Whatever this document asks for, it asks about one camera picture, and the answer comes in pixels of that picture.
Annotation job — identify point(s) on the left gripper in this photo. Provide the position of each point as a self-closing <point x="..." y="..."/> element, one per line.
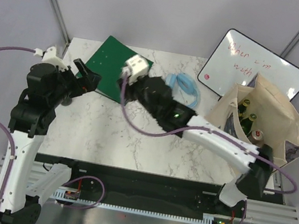
<point x="89" y="82"/>

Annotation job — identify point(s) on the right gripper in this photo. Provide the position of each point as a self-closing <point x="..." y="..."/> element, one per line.
<point x="130" y="87"/>

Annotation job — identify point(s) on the silver beverage can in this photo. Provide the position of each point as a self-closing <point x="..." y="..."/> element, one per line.
<point x="256" y="137"/>

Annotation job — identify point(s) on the beige canvas bag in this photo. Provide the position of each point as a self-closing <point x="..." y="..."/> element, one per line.
<point x="276" y="117"/>

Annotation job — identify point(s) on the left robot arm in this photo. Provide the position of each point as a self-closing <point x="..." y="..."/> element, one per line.
<point x="49" y="83"/>

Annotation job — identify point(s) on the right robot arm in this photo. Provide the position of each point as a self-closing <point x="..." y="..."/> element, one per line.
<point x="252" y="162"/>

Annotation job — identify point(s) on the blue headphones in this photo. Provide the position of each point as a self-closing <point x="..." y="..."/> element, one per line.
<point x="187" y="84"/>

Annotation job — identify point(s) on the dark cola bottle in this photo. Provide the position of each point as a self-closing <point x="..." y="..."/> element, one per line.
<point x="67" y="102"/>

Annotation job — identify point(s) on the small whiteboard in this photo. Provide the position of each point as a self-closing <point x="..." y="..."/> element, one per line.
<point x="238" y="59"/>

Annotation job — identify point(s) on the green ring binder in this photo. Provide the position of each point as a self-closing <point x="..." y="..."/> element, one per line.
<point x="108" y="61"/>

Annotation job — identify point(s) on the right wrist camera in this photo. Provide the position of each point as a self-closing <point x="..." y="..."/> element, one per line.
<point x="135" y="67"/>

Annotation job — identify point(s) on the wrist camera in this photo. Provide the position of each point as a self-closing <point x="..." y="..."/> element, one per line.
<point x="135" y="67"/>
<point x="49" y="56"/>

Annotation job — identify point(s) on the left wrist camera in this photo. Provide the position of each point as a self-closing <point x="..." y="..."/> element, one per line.
<point x="49" y="56"/>

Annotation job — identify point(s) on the white cable duct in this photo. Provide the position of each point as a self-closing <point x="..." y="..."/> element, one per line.
<point x="61" y="194"/>

